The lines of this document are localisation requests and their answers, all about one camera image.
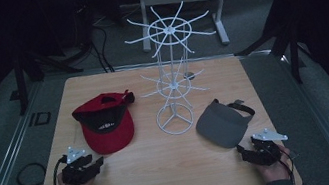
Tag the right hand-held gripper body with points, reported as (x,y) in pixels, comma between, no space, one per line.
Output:
(265,151)

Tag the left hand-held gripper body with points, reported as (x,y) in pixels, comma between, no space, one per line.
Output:
(76,174)

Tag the red and black cap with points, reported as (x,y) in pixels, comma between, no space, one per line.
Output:
(109,128)

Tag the person's right hand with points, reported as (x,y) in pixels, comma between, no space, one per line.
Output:
(275,170)

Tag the black floor bracket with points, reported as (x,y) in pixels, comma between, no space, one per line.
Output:
(42,118)

